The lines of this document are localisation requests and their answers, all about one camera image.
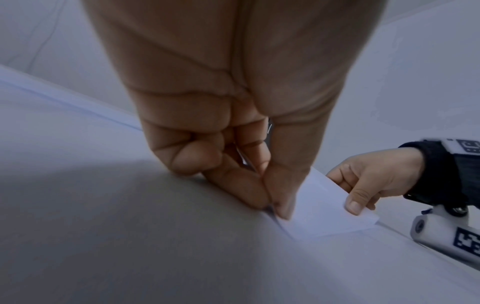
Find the person's right hand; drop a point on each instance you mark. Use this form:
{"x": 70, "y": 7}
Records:
{"x": 382, "y": 172}

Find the person's left hand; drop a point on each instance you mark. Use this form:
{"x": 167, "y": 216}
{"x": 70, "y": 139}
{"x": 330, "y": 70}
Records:
{"x": 240, "y": 65}

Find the black right wristband with markers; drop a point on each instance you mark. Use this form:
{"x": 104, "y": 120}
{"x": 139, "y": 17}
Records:
{"x": 446, "y": 172}

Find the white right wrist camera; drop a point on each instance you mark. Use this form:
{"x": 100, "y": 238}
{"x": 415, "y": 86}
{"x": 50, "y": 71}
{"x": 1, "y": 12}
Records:
{"x": 450, "y": 234}

